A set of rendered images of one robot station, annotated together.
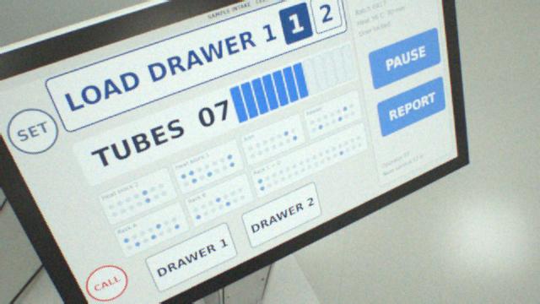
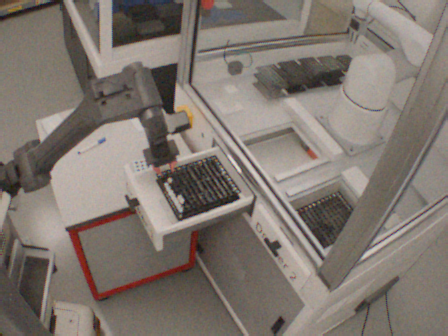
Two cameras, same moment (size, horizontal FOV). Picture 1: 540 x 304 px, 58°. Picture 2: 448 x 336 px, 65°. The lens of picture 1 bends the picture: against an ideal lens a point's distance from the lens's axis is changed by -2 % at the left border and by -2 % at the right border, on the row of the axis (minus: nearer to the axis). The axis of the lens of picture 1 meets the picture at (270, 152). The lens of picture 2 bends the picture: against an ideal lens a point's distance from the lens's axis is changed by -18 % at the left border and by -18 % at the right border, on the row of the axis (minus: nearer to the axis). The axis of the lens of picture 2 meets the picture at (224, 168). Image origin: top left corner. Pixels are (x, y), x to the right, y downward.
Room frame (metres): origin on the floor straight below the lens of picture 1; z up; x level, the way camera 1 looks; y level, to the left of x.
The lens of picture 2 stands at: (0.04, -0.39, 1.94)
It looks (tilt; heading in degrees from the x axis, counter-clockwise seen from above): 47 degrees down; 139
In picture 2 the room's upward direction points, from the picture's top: 10 degrees clockwise
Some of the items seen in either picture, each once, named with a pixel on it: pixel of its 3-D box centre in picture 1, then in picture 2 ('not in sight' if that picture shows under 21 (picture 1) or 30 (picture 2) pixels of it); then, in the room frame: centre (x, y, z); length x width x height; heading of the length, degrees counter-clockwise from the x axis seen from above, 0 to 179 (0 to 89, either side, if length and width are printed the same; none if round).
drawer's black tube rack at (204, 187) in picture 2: not in sight; (197, 188); (-0.69, 0.14, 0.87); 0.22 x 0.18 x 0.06; 86
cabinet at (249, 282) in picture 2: not in sight; (309, 220); (-0.59, 0.74, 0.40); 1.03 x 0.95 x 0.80; 176
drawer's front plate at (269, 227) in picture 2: not in sight; (279, 248); (-0.36, 0.24, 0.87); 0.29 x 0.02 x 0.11; 176
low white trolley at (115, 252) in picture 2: not in sight; (116, 204); (-1.11, -0.01, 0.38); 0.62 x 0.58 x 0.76; 176
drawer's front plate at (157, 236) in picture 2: not in sight; (141, 206); (-0.70, -0.06, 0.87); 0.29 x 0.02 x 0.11; 176
